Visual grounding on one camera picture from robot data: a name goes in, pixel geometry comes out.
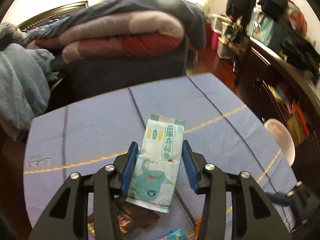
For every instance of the pink and red quilt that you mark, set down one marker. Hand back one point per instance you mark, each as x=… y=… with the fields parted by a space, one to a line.
x=132 y=34

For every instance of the black hanging coat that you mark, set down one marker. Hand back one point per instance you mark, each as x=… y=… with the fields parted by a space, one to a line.
x=240 y=8

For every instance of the pink storage box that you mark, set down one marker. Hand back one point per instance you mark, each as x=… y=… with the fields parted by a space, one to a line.
x=215 y=41

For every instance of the dark wooden cabinet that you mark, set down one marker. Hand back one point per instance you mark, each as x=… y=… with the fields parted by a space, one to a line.
x=272 y=88

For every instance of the grey fuzzy blanket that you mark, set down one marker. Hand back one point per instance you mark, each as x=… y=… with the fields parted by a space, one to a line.
x=10 y=33

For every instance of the bed with dark headboard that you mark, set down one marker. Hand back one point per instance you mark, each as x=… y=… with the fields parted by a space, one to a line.
x=86 y=78

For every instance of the blue patterned duvet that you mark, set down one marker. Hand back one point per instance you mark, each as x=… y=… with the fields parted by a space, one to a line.
x=188 y=13

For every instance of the light blue fleece blanket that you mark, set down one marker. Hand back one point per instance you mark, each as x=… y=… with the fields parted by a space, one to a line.
x=25 y=91

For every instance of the white pink-speckled trash bin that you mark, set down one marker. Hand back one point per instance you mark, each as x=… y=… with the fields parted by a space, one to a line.
x=283 y=138

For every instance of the teal wet wipes pack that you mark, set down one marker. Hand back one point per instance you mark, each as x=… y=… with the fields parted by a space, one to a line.
x=158 y=163

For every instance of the colourful candy wrapper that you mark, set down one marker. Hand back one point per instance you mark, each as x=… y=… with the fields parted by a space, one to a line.
x=177 y=234

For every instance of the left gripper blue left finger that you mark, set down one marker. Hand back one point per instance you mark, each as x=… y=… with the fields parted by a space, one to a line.
x=129 y=167

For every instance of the small orange wrapper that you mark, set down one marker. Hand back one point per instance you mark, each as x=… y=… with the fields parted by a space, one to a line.
x=197 y=228

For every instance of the pile of clothes on rack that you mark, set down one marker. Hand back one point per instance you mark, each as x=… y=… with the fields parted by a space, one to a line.
x=281 y=26

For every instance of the blue striped table cloth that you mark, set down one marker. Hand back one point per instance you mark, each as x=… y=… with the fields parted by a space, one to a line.
x=75 y=156

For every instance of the white plastic basket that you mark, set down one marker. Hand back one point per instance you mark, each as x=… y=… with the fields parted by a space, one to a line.
x=216 y=22

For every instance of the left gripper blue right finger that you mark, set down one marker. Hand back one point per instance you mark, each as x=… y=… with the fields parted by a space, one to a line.
x=191 y=167

